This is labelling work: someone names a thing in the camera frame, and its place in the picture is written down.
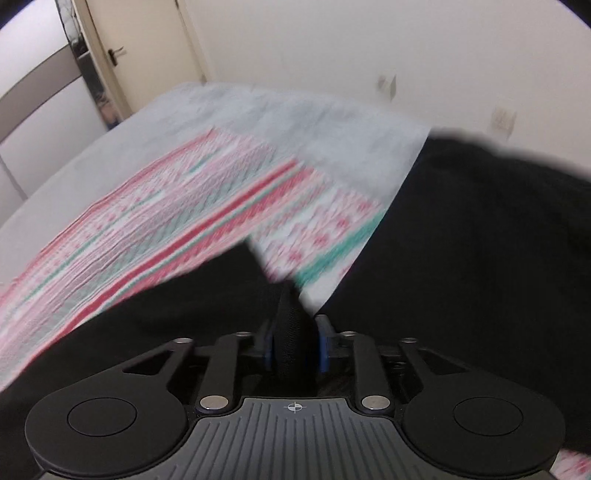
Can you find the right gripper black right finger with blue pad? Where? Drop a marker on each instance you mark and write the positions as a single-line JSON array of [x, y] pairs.
[[335, 347]]

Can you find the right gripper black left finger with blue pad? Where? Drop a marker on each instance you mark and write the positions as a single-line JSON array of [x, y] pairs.
[[260, 342]]

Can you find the black pants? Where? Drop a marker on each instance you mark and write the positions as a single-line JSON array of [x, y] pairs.
[[485, 258]]

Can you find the red green patterned knit blanket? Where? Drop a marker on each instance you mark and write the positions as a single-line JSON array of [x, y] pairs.
[[194, 410]]

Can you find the grey plush bed cover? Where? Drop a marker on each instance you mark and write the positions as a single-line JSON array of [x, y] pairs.
[[368, 147]]

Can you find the white and brown wardrobe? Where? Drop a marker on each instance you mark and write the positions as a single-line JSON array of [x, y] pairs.
[[50, 96]]

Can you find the beige wooden door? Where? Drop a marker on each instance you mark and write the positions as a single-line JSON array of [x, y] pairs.
[[161, 48]]

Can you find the left wall socket plate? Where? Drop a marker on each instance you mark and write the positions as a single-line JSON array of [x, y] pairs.
[[387, 86]]

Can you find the wall socket plate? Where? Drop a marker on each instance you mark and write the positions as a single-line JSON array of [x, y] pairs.
[[502, 122], [387, 86]]

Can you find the right wall socket plate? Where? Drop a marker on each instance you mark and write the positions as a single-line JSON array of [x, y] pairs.
[[502, 122]]

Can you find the black door handle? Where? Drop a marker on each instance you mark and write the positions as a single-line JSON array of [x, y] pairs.
[[114, 54]]

